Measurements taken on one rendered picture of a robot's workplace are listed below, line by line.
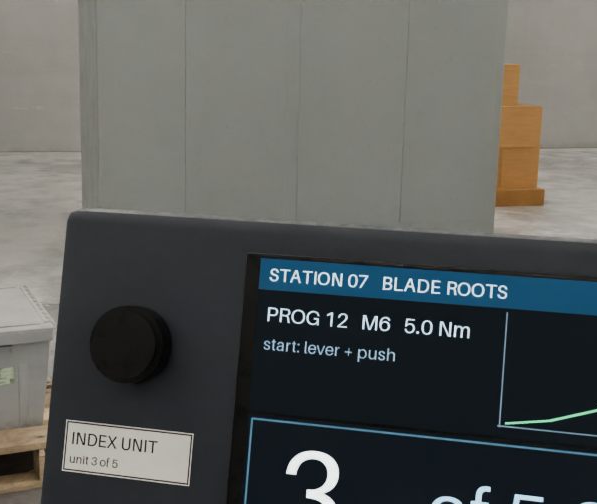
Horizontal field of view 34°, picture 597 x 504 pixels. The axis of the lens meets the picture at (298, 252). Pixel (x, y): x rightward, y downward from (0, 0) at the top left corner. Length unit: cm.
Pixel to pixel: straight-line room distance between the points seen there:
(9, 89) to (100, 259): 1209
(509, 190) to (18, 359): 635
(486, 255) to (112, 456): 15
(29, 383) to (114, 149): 290
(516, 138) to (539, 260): 864
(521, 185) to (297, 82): 350
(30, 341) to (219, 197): 308
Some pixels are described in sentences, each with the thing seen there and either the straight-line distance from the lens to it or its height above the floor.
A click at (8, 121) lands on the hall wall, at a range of 1248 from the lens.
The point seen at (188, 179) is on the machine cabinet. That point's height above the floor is 53.
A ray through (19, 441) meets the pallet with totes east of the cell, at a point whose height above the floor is 15.
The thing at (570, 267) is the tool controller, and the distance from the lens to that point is 35.
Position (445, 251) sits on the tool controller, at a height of 125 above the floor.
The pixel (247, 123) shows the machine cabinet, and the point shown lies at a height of 87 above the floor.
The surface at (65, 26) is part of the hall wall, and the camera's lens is 1249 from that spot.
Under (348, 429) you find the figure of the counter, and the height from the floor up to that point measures 119.
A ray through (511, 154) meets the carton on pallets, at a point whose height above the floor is 44.
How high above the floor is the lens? 132
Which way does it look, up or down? 12 degrees down
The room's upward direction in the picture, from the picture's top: 1 degrees clockwise
